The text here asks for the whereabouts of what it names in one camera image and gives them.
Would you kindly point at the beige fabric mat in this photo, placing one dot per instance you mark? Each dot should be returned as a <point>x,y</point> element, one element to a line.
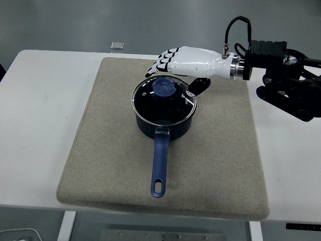
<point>100,150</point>

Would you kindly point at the glass lid with blue knob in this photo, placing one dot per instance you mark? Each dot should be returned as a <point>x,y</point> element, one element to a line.
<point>163,86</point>

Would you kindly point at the dark unidentified object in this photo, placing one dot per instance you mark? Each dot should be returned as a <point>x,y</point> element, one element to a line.
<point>2,72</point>

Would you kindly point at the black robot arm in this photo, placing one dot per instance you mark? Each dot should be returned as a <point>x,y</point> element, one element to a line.
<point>265,55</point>

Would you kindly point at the white rounded object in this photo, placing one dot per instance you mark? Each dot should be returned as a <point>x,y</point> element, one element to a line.
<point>35,232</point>

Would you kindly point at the black box under table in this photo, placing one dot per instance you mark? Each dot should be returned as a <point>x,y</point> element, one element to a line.
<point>301,226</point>

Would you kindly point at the grey metal plate with screws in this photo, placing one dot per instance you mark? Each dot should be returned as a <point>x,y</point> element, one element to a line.
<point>125,236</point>

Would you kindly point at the white table leg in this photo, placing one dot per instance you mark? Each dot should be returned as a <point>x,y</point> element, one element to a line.
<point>255,233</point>
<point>66,226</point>

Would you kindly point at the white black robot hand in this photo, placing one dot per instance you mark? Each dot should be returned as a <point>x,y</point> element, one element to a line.
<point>198,61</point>

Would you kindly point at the small silver floor plate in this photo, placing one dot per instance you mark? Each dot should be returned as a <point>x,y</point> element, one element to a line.
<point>117,45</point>

